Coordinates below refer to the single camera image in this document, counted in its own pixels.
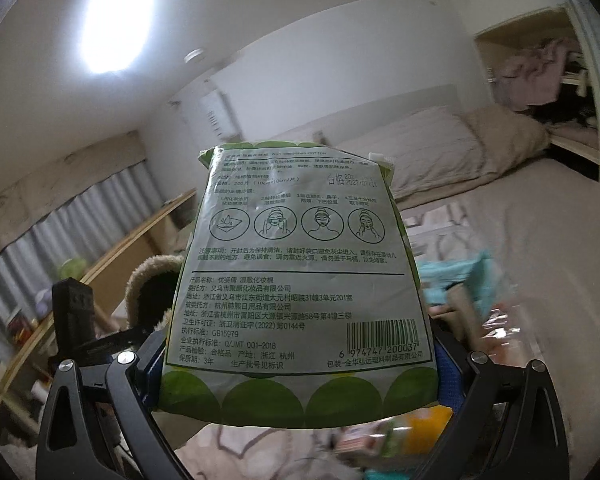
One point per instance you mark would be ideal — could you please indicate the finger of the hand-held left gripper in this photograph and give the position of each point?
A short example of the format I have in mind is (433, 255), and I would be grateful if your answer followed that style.
(105, 342)

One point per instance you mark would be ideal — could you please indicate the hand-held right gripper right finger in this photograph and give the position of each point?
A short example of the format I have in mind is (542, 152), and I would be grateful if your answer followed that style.
(447, 380)

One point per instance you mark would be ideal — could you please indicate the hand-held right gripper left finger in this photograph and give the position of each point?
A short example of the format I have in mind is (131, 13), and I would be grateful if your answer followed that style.
(155, 360)

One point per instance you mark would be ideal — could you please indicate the green cotton pad packet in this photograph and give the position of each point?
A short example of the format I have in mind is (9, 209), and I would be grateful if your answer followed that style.
(300, 280)

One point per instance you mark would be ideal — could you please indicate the green plush toy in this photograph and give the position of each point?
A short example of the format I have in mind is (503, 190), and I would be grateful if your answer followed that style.
(74, 269)

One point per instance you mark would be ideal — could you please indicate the yellow packet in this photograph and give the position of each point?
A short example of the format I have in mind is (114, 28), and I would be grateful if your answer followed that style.
(430, 417)

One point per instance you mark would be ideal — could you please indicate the wooden shelf unit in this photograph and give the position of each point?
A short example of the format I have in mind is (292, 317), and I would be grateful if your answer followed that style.
(115, 255)

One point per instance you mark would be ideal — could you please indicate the grey curtain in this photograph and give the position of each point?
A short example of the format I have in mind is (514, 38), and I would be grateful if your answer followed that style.
(40, 240)

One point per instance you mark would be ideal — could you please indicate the teal packet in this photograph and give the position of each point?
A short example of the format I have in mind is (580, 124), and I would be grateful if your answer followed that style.
(460, 275)

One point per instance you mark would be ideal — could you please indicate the beige printed curtain valance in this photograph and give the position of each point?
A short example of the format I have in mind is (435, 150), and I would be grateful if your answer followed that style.
(45, 190)

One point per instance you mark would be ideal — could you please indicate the beige bed sheet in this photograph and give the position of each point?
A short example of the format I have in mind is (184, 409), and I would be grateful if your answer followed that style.
(540, 190)

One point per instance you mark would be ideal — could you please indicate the large beige pillow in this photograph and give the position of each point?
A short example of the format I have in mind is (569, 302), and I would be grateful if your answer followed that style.
(405, 145)

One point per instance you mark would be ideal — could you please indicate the white smoke detector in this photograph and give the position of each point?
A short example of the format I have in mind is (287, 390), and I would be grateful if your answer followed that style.
(195, 55)

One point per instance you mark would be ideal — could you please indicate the round ceiling light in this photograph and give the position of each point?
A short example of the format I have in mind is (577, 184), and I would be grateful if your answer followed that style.
(120, 15)

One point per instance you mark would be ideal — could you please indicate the pile of dark clothes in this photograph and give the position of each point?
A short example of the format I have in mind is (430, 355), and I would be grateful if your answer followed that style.
(575, 95)

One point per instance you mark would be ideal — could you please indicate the pile of pink clothes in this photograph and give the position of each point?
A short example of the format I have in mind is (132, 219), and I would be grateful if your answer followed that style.
(530, 75)

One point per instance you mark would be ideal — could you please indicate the wooden closet niche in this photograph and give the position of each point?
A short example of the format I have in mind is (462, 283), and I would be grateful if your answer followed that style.
(520, 25)

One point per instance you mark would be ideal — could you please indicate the white hanging wall organiser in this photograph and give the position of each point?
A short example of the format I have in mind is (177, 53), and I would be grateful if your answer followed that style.
(220, 112)

